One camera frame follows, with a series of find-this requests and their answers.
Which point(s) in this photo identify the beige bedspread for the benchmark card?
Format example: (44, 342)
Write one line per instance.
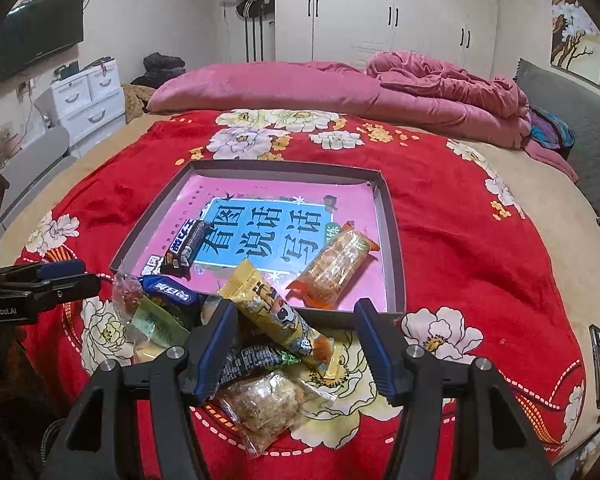
(555, 200)

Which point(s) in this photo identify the white drawer chest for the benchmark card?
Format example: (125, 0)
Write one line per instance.
(80, 105)

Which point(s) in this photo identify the black and green snack packet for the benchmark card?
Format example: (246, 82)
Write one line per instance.
(252, 360)

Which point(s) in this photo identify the mobile phone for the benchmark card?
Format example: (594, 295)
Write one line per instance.
(599, 360)

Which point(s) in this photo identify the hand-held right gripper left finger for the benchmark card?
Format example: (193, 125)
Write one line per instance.
(214, 355)

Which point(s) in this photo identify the black hanging bag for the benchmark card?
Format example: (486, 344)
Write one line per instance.
(254, 30)

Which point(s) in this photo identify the colourful striped cloth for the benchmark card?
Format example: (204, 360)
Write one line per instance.
(550, 130)

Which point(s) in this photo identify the long pink pillow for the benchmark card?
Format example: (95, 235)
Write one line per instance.
(255, 85)

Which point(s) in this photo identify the orange snack packet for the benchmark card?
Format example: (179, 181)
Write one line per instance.
(330, 270)

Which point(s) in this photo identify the pale green cake packet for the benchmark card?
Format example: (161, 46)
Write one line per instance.
(155, 327)

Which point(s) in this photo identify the black chocolate bar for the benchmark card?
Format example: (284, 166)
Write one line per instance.
(187, 247)

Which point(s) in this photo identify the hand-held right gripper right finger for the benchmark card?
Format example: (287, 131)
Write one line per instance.
(376, 355)

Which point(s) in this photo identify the grey quilted headboard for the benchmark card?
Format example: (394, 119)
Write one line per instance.
(590, 150)

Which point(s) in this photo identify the crumpled pink quilt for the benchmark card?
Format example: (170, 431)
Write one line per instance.
(445, 95)

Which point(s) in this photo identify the pink printed workbook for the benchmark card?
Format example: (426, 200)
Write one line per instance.
(260, 195)

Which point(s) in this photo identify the floral wall panel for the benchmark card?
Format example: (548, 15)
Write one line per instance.
(572, 25)

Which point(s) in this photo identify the shallow grey cardboard box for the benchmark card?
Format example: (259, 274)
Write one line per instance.
(389, 250)

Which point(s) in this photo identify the clear rice cracker packet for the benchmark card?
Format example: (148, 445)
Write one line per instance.
(270, 405)

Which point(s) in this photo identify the clear candy packet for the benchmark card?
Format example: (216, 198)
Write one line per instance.
(125, 295)

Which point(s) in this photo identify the white wardrobe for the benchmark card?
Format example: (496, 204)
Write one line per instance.
(355, 10)

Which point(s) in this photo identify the yellow snack packet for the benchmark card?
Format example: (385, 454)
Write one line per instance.
(265, 305)

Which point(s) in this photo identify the person's dark clothing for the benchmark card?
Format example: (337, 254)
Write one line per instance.
(10, 385)

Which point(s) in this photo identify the dark clothes pile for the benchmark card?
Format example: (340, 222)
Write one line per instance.
(165, 65)

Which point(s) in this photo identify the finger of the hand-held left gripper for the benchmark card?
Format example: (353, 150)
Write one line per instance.
(57, 269)
(67, 289)

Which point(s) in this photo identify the wall-mounted black television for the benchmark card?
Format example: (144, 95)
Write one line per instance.
(30, 40)

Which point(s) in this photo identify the brown fuzzy blanket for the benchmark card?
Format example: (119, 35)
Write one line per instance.
(135, 100)

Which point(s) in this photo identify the red floral blanket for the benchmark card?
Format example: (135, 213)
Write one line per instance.
(455, 240)

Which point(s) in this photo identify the blue cookie packet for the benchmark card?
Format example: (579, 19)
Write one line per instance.
(172, 290)

